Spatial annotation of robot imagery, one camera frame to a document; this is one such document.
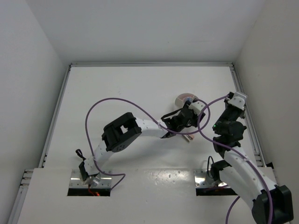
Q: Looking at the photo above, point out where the pink white stapler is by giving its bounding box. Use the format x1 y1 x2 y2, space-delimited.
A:
182 134 194 142

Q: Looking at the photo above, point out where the clear spray bottle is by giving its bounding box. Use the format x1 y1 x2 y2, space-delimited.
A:
185 97 192 102

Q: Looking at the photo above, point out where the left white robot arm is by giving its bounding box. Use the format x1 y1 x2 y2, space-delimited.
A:
79 101 205 185

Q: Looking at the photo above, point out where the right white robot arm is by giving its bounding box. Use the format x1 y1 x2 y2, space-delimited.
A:
211 92 294 224

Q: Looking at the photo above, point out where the white round divided container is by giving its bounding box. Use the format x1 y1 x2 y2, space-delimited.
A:
174 93 198 109

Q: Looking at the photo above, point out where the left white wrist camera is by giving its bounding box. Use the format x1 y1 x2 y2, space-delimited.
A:
189 101 205 116

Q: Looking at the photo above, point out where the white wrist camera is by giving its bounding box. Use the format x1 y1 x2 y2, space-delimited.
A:
228 92 247 111
189 101 205 116

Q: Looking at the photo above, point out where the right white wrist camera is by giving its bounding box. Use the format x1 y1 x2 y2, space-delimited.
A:
228 92 247 111

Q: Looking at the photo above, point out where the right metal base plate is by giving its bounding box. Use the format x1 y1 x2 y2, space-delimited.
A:
193 169 230 189

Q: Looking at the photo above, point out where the metal base plate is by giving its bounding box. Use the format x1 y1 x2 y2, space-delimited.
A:
193 169 230 189
69 169 112 189

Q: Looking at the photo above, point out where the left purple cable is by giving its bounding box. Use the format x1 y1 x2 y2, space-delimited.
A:
85 98 211 189

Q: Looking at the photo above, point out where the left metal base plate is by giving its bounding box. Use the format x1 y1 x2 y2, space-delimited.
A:
69 169 112 189

